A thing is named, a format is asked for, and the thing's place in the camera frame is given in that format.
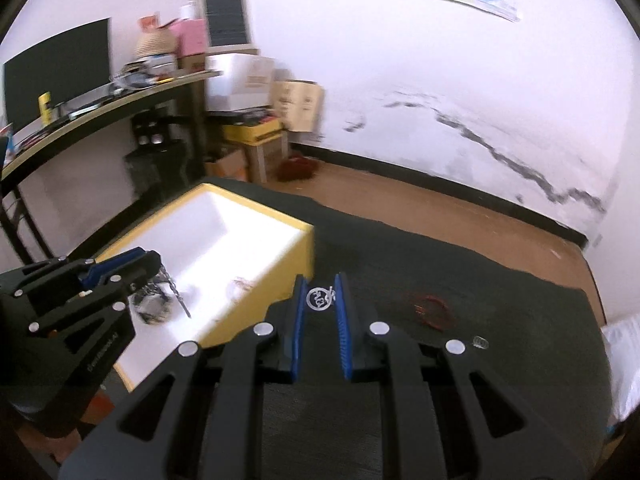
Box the dark green carpet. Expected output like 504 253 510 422
15 177 616 480

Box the small open cardboard box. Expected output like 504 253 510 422
204 147 249 181

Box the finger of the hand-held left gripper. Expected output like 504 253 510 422
0 247 146 296
15 252 164 336

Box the silver ring pendant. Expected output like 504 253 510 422
307 286 335 312

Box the black computer monitor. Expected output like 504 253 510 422
2 17 112 133

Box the black shelf under desk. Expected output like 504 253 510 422
131 110 183 151

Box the red cloth bundle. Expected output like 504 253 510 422
277 157 317 182

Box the silver chain watch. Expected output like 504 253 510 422
129 266 193 327

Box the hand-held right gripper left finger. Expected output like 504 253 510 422
57 274 308 480

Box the yellow top stool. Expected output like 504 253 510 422
220 117 290 183

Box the black curved desk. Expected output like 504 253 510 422
0 70 223 266

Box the white cardboard box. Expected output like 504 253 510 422
205 52 276 111

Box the white framed chalkboard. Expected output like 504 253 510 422
192 0 256 56

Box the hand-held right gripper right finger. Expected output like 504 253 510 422
334 272 588 480

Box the white printed pillow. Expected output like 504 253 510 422
600 312 640 421

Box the brown cardboard box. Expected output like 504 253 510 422
272 80 325 133

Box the pink box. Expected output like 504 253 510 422
170 19 210 58

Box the straw hat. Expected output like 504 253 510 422
135 27 176 61

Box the black bin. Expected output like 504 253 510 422
124 142 188 201

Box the yellow box with white inside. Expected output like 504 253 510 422
95 182 316 393

